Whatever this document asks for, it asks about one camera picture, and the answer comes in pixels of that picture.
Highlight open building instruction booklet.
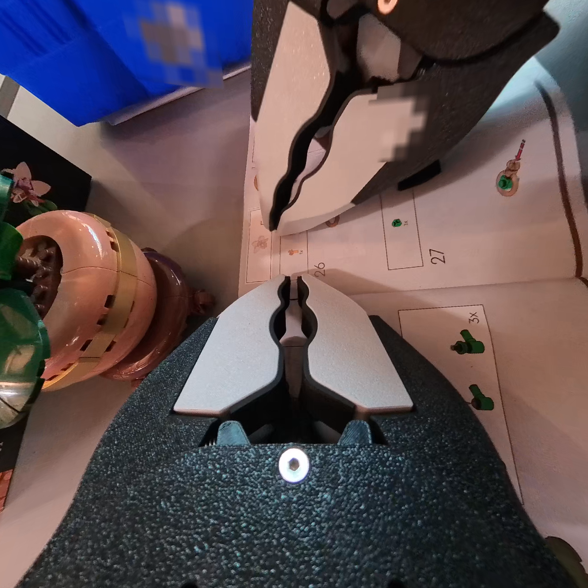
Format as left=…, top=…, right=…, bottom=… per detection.
left=238, top=69, right=588, bottom=543

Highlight grey desk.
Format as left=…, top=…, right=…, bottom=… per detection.
left=0, top=41, right=588, bottom=515

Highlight black orchid picture box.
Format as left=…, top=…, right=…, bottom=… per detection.
left=0, top=115, right=92, bottom=513

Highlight pink brick-built vase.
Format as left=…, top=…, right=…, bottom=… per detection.
left=16, top=209, right=159, bottom=393

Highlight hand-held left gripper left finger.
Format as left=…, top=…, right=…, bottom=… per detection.
left=172, top=274, right=291, bottom=419

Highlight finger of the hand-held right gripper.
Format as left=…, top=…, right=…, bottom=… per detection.
left=278, top=14, right=416, bottom=235
left=252, top=0, right=343, bottom=231

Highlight blue plastic bin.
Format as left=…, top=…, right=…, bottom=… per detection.
left=0, top=0, right=255, bottom=127

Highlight green brick-built plant leaves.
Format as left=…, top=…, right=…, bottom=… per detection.
left=0, top=170, right=51, bottom=428

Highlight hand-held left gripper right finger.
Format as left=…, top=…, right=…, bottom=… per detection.
left=296, top=273, right=415, bottom=418

